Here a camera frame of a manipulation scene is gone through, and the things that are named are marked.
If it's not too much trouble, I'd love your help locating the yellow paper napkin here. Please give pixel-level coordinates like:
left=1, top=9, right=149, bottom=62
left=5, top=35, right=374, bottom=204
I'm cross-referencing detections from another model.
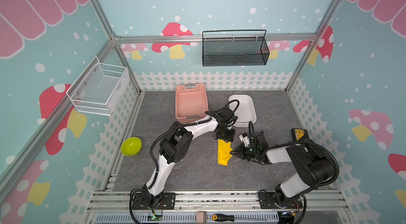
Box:
left=217, top=139, right=233, bottom=166

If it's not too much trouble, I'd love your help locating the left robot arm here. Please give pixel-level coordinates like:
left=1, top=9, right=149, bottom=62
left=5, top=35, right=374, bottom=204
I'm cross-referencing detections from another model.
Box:
left=129, top=104, right=238, bottom=211

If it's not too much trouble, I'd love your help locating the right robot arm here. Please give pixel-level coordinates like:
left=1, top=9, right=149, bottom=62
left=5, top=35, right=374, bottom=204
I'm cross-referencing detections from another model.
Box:
left=230, top=123, right=339, bottom=209

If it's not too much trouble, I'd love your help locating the white plastic bin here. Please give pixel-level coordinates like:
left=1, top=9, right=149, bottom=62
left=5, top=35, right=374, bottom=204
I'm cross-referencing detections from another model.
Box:
left=228, top=95, right=257, bottom=128

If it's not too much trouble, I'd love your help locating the pink plastic basket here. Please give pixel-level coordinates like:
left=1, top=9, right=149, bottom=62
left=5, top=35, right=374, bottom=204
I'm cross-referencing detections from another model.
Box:
left=176, top=83, right=209, bottom=124

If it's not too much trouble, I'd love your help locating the black box yellow label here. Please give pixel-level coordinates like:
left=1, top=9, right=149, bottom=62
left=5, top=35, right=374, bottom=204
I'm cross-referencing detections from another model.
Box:
left=291, top=128, right=310, bottom=142

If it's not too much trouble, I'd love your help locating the yellow black screwdriver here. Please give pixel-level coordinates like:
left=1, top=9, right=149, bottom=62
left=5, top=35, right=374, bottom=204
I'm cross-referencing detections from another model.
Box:
left=212, top=213, right=267, bottom=222

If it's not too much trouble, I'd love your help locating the green plastic bowl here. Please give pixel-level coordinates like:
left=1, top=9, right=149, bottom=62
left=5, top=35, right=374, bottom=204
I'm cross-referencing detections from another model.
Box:
left=121, top=137, right=142, bottom=156

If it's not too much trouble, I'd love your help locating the black wire mesh basket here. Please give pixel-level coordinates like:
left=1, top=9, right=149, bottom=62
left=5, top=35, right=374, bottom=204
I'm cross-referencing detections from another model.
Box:
left=202, top=29, right=270, bottom=67

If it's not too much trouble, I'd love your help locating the white wire mesh basket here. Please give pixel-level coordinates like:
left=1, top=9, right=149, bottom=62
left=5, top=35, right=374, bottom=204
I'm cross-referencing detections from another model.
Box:
left=66, top=57, right=130, bottom=116

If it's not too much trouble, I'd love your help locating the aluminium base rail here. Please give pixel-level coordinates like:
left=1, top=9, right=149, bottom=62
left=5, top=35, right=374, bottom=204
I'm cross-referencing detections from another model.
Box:
left=82, top=190, right=355, bottom=224

